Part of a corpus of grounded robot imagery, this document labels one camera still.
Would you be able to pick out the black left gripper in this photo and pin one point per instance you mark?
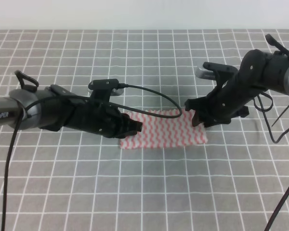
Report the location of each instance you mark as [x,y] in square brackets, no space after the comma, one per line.
[94,116]

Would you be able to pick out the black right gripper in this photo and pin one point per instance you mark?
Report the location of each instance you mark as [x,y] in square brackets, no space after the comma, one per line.
[220,105]

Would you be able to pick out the pink white wavy towel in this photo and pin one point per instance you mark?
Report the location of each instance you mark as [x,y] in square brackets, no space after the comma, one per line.
[165,132]

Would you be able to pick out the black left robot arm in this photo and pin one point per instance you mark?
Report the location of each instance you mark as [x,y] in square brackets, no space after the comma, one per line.
[55,107]

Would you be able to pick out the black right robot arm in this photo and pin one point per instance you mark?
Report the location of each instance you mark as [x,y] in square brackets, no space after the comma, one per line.
[259,71]

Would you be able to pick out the grey checked tablecloth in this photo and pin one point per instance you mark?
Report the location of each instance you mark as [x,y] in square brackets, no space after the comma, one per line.
[76,181]

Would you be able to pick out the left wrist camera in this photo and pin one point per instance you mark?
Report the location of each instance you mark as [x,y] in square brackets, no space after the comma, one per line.
[103,89]

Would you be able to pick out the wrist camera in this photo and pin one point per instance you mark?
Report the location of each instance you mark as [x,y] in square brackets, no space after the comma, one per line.
[220,73]
[103,89]

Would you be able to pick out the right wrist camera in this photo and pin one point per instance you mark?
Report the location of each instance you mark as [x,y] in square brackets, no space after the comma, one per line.
[220,73]

